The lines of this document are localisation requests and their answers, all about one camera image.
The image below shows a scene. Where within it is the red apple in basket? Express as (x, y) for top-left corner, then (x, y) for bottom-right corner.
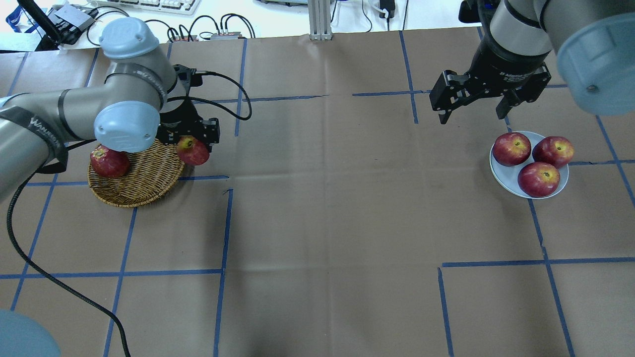
(89, 145), (131, 178)

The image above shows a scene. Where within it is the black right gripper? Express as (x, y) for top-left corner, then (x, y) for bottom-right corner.
(429, 38), (552, 124)

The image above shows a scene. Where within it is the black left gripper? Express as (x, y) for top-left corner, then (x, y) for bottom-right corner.
(159, 64), (220, 152)

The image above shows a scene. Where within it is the red apple on plate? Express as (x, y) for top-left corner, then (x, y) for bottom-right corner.
(531, 136), (575, 169)
(491, 132), (532, 167)
(517, 161), (562, 197)

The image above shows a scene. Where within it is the red yellow apple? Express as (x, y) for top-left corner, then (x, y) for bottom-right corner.
(176, 135), (209, 166)

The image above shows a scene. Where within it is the aluminium frame post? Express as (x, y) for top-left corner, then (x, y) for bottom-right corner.
(308, 0), (333, 41)

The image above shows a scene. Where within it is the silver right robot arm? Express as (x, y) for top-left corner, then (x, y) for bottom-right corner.
(430, 0), (635, 124)

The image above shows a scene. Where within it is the red apple on plate rear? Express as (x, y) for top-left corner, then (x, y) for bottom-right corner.
(491, 132), (532, 167)

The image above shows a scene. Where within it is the white keyboard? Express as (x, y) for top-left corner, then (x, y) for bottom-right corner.
(88, 0), (202, 15)

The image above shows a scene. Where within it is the red apple on plate outer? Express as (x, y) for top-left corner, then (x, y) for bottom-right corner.
(531, 136), (575, 169)

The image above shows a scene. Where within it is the red apple on plate front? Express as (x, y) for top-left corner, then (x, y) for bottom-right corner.
(517, 161), (562, 197)

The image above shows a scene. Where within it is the woven wicker basket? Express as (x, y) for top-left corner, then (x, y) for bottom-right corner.
(87, 140), (186, 208)

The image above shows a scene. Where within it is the light blue plate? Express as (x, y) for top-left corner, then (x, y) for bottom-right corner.
(489, 148), (570, 199)

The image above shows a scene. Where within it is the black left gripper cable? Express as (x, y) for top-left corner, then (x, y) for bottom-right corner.
(6, 69), (254, 357)

